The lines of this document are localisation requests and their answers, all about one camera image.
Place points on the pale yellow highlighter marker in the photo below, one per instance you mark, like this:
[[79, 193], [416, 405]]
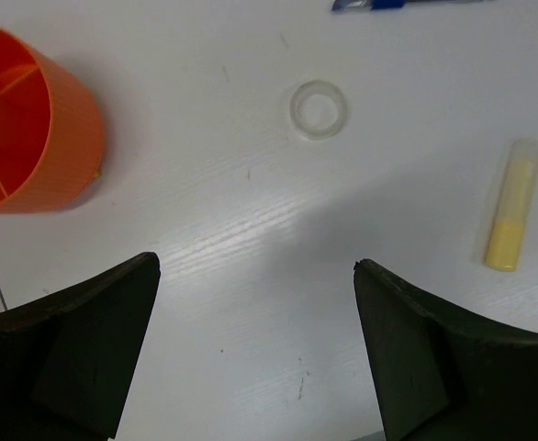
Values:
[[515, 200]]

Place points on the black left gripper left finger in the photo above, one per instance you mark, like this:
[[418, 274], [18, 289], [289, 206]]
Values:
[[67, 360]]

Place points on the blue ballpoint pen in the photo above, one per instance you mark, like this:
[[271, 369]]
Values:
[[343, 6]]

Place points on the orange round divided container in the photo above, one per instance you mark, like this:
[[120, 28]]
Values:
[[52, 136]]

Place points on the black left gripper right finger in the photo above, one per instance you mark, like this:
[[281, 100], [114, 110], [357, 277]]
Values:
[[442, 372]]

